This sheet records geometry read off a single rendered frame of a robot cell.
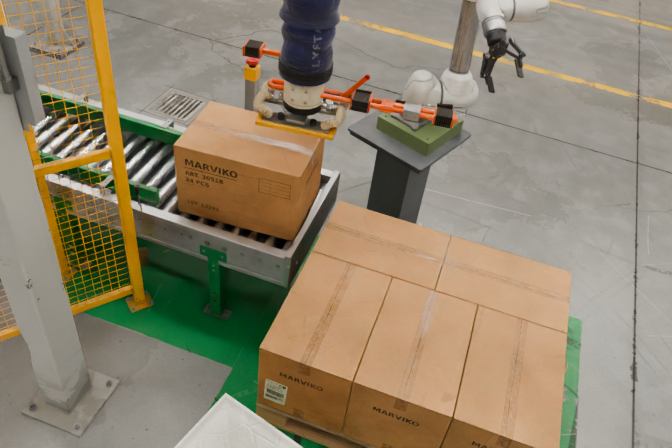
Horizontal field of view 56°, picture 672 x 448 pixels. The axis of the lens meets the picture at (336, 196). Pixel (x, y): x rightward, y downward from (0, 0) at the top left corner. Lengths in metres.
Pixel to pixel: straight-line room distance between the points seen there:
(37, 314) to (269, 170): 1.07
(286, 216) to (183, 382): 0.93
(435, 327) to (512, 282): 0.50
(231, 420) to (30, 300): 1.00
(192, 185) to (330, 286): 0.80
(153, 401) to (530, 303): 1.78
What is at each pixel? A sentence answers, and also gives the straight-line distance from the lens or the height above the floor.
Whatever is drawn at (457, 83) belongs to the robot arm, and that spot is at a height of 1.09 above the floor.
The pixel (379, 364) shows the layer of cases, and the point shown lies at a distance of 2.60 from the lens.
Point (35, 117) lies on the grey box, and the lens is 2.14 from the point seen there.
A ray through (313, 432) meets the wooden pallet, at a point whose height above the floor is 0.02.
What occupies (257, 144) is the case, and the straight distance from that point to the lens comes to 2.89.
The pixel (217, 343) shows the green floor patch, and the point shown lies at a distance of 3.29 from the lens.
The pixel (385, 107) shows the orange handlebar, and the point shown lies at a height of 1.28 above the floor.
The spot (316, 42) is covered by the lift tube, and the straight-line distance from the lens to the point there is 2.48.
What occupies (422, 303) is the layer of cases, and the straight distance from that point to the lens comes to 2.84.
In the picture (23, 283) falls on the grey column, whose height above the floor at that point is 0.87.
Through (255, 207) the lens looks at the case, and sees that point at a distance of 2.92.
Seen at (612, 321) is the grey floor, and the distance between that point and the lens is 3.93.
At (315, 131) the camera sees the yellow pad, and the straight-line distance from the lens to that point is 2.64.
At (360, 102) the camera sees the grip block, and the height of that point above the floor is 1.29.
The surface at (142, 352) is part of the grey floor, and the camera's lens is 3.30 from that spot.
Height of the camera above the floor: 2.66
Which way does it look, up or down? 40 degrees down
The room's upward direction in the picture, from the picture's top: 8 degrees clockwise
